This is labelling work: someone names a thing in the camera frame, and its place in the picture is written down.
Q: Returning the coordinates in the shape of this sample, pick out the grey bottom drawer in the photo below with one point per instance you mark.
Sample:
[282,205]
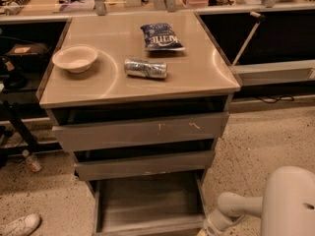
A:
[154,205]

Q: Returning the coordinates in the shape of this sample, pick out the plastic water bottle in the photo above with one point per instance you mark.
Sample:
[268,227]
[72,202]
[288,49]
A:
[32,161]

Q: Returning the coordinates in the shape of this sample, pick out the grey middle drawer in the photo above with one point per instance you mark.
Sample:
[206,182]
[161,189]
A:
[110,163]

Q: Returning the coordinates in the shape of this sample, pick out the grey top drawer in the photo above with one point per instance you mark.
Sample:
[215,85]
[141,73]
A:
[146,123]

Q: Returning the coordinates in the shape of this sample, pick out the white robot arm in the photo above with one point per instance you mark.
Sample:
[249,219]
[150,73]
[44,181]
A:
[287,207]

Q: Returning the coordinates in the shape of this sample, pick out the blue chip bag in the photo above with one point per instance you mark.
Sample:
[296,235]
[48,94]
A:
[160,37]

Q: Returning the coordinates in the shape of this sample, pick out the white sneaker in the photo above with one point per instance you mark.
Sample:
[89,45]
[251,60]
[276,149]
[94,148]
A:
[23,226]

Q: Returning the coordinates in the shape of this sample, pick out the black bag with label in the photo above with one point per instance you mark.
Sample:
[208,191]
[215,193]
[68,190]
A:
[32,57]

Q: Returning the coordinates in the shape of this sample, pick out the white bowl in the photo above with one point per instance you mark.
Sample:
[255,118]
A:
[75,58]

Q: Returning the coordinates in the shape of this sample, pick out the black stand frame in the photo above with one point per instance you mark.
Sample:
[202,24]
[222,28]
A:
[32,144]

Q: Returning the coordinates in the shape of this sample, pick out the crushed silver can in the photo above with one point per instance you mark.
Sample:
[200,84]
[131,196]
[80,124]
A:
[145,69]

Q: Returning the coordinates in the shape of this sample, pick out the grey drawer cabinet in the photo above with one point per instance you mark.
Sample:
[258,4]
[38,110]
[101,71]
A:
[196,71]

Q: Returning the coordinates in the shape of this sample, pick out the grey drawer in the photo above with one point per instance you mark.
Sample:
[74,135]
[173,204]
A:
[110,163]
[154,205]
[146,123]

